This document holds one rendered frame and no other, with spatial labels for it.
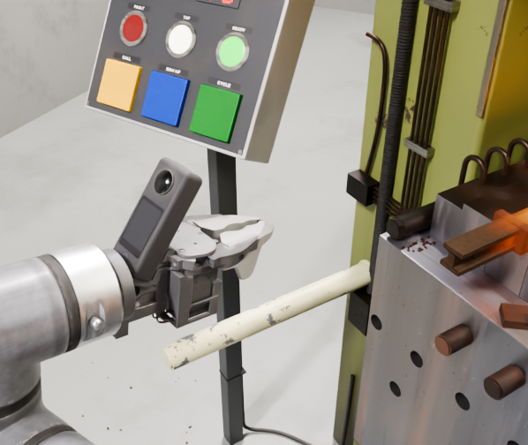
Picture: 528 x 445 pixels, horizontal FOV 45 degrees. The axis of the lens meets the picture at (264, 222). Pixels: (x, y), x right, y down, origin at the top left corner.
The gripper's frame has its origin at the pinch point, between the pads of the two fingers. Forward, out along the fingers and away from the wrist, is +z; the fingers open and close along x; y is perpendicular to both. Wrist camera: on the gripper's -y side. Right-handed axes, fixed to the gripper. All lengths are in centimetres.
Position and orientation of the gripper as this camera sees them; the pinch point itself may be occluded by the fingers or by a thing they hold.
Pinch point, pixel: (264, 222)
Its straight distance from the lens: 71.7
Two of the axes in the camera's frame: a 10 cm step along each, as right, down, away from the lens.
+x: 6.6, 4.1, -6.3
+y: -1.2, 8.9, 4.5
